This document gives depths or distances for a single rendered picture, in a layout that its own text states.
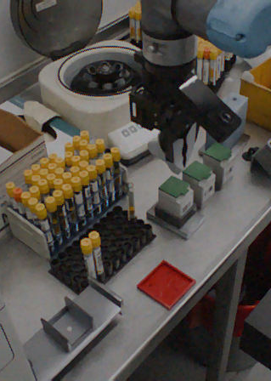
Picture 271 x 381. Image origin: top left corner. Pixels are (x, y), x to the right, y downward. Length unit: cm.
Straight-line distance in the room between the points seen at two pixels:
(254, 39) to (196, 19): 7
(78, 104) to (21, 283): 37
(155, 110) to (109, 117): 27
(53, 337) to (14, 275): 17
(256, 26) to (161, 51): 16
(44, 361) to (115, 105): 51
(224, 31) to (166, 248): 44
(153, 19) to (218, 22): 12
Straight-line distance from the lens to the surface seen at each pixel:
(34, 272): 89
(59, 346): 76
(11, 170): 89
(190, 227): 91
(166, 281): 85
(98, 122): 102
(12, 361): 62
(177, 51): 70
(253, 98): 113
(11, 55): 127
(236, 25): 58
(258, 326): 73
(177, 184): 89
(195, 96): 73
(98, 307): 79
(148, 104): 76
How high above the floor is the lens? 157
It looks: 44 degrees down
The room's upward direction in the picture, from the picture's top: 4 degrees counter-clockwise
